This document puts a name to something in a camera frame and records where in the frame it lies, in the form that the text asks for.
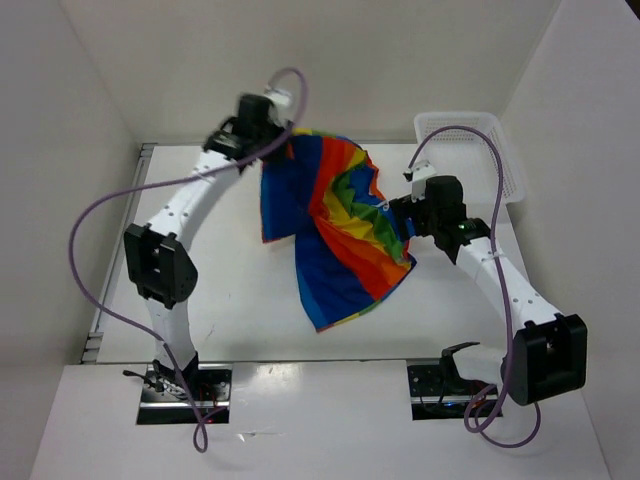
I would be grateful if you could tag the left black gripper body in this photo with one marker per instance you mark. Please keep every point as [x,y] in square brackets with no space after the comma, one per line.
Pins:
[271,135]

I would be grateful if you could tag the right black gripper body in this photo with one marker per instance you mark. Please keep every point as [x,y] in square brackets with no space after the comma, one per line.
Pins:
[424,218]

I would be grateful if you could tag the rainbow striped shorts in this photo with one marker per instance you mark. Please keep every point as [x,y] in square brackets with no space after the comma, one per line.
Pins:
[348,251]

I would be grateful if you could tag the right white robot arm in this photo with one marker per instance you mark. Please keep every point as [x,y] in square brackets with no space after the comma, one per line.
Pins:
[546,350]

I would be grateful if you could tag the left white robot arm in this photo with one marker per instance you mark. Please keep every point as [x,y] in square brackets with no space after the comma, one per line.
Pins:
[157,252]

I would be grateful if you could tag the white plastic basket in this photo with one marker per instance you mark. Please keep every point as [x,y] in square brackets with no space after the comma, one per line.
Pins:
[468,157]

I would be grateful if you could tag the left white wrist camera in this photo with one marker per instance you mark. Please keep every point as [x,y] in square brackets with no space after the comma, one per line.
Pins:
[283,102]

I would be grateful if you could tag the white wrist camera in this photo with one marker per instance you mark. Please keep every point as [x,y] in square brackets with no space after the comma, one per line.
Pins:
[283,102]
[419,172]

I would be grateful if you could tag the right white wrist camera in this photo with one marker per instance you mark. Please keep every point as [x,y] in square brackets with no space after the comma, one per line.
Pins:
[419,172]

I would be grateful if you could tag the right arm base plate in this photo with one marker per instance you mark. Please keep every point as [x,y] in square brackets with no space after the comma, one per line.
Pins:
[435,398]

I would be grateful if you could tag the aluminium table edge rail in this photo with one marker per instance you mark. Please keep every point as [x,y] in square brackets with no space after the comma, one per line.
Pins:
[96,332]

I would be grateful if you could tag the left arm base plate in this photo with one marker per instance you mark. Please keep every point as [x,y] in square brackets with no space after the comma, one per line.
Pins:
[159,406]

